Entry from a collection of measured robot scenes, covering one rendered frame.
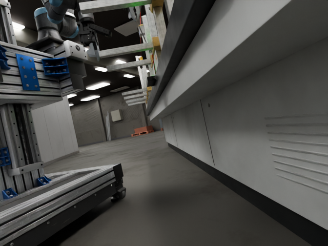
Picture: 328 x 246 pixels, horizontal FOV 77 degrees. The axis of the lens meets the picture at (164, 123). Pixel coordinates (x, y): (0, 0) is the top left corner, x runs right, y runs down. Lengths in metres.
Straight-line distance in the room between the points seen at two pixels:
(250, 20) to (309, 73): 0.26
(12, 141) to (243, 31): 1.15
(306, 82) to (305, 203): 0.32
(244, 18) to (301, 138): 0.36
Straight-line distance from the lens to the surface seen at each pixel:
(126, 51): 1.16
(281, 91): 0.63
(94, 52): 1.17
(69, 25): 1.64
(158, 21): 0.99
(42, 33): 1.52
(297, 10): 0.31
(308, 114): 0.57
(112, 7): 0.98
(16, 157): 1.27
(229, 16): 0.39
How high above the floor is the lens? 0.43
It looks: level
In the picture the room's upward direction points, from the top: 12 degrees counter-clockwise
